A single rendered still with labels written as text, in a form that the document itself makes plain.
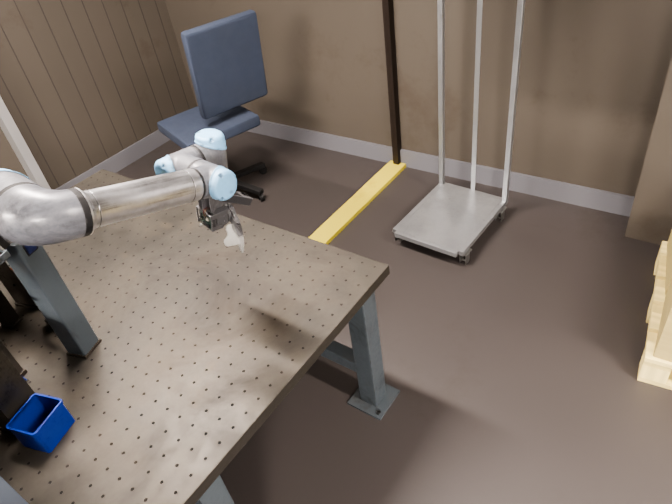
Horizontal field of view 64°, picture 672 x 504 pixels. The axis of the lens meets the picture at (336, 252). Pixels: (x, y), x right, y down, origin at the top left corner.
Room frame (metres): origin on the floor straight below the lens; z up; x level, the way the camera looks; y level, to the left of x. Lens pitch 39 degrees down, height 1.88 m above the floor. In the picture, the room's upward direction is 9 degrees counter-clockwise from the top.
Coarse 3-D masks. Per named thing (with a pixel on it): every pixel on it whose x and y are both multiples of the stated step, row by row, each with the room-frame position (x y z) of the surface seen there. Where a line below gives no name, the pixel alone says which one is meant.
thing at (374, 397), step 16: (368, 304) 1.32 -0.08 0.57; (352, 320) 1.33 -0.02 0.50; (368, 320) 1.31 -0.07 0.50; (352, 336) 1.34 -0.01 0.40; (368, 336) 1.30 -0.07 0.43; (336, 352) 1.43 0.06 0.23; (352, 352) 1.41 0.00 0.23; (368, 352) 1.30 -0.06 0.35; (352, 368) 1.37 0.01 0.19; (368, 368) 1.30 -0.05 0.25; (368, 384) 1.31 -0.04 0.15; (384, 384) 1.35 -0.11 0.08; (352, 400) 1.35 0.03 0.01; (368, 400) 1.32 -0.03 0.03; (384, 400) 1.32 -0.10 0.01; (208, 496) 0.73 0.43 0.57; (224, 496) 0.76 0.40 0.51
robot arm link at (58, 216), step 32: (32, 192) 0.88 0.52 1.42; (64, 192) 0.90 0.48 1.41; (96, 192) 0.93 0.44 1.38; (128, 192) 0.96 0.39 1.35; (160, 192) 0.99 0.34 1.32; (192, 192) 1.04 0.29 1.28; (224, 192) 1.07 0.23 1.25; (0, 224) 0.85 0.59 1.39; (32, 224) 0.84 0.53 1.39; (64, 224) 0.85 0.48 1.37; (96, 224) 0.89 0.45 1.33
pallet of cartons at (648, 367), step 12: (660, 252) 1.78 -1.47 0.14; (660, 264) 1.70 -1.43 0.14; (660, 276) 1.63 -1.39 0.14; (660, 288) 1.56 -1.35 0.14; (660, 300) 1.50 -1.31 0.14; (648, 312) 1.53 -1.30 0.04; (660, 312) 1.45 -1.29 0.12; (660, 324) 1.35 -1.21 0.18; (648, 336) 1.34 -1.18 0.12; (660, 336) 1.23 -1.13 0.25; (648, 348) 1.27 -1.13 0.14; (660, 348) 1.22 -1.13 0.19; (648, 360) 1.22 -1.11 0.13; (660, 360) 1.21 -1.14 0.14; (648, 372) 1.22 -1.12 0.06; (660, 372) 1.19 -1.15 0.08; (660, 384) 1.19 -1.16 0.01
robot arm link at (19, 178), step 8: (0, 168) 1.01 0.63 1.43; (0, 176) 0.96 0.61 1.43; (8, 176) 0.96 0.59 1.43; (16, 176) 0.96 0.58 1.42; (24, 176) 1.00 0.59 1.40; (0, 184) 0.92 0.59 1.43; (8, 184) 0.92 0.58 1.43; (16, 184) 0.91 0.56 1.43; (0, 192) 0.90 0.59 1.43; (0, 240) 0.88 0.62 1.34; (8, 240) 0.89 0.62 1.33; (0, 248) 0.88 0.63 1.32
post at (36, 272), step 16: (16, 256) 1.17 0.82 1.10; (32, 256) 1.19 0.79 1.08; (48, 256) 1.22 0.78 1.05; (16, 272) 1.18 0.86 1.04; (32, 272) 1.16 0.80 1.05; (48, 272) 1.20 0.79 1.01; (32, 288) 1.18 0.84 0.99; (48, 288) 1.18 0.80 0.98; (64, 288) 1.21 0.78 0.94; (48, 304) 1.17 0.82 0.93; (64, 304) 1.19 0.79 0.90; (48, 320) 1.18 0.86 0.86; (64, 320) 1.17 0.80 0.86; (80, 320) 1.21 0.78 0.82; (64, 336) 1.18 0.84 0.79; (80, 336) 1.18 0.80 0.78; (96, 336) 1.22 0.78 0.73; (80, 352) 1.17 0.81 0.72
